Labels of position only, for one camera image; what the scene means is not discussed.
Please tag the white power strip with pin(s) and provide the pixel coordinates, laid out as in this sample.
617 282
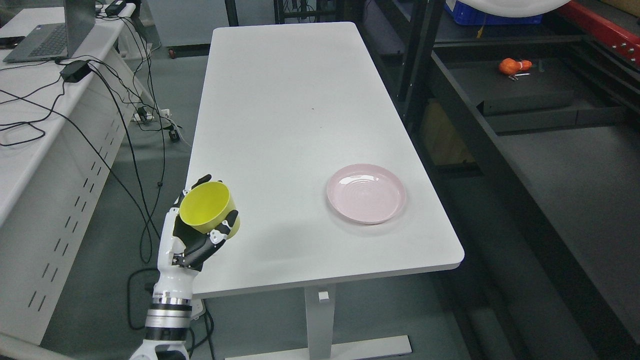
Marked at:
143 115

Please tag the grey laptop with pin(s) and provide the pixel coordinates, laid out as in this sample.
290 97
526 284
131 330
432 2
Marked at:
57 41

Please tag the white table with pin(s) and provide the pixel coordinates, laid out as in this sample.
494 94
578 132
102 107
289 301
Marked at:
283 107

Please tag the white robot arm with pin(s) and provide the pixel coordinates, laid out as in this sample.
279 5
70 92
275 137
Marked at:
166 328

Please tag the blue plastic crate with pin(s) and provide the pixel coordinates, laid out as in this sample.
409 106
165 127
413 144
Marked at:
465 15

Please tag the black charger brick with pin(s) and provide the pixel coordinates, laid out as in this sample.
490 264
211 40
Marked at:
114 8

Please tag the white side desk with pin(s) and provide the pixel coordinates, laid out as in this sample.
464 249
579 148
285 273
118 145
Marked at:
58 141

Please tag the black power adapter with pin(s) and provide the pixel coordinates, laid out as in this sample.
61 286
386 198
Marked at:
75 71

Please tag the orange toy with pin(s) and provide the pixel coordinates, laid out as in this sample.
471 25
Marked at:
511 67

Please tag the yellow plastic cup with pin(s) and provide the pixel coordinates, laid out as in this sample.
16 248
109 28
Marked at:
206 206

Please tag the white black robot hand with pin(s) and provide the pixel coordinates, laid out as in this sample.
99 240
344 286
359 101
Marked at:
182 250

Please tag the pink plastic plate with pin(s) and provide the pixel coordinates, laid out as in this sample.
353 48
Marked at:
366 193

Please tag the black metal shelf rack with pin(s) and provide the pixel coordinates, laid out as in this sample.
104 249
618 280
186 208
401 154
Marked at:
538 171

